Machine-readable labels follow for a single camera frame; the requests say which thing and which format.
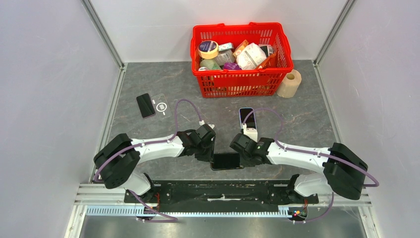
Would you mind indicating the white slotted cable duct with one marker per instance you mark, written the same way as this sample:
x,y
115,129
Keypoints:
x,y
214,211

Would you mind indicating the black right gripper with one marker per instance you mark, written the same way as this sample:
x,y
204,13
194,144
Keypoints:
x,y
244,163

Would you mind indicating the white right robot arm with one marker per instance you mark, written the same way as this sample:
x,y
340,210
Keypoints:
x,y
335,169

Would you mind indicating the white crumpled paper bag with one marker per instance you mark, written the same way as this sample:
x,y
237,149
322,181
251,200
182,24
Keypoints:
x,y
251,57

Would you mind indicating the light blue phone case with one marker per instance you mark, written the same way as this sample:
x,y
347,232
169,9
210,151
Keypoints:
x,y
246,118

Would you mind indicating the purple small package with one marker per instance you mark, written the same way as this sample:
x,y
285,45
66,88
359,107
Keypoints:
x,y
231,66

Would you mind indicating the clear magsafe phone case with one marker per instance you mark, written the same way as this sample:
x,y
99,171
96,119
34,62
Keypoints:
x,y
161,106

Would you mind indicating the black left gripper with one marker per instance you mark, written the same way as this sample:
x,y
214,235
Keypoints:
x,y
208,156

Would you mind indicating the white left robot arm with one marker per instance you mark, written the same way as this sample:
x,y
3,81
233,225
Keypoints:
x,y
116,162

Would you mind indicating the beige paper roll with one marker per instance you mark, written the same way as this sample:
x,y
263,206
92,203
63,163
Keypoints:
x,y
289,85

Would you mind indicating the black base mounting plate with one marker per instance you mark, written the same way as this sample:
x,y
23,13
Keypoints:
x,y
204,193

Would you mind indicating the masking tape roll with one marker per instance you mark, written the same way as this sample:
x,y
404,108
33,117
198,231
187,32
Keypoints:
x,y
208,49

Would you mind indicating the teal small box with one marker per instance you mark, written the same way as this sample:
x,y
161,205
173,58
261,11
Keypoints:
x,y
226,46

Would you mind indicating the red plastic shopping basket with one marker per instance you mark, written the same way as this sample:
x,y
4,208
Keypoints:
x,y
262,81

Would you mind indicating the dark round jar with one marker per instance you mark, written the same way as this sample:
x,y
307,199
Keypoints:
x,y
268,49

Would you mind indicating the orange small box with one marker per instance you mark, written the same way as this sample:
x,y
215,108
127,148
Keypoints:
x,y
240,48

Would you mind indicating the grey wrapped packet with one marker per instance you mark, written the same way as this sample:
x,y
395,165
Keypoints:
x,y
224,57

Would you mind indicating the green pale bottle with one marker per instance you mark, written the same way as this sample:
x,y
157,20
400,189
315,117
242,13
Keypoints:
x,y
210,64

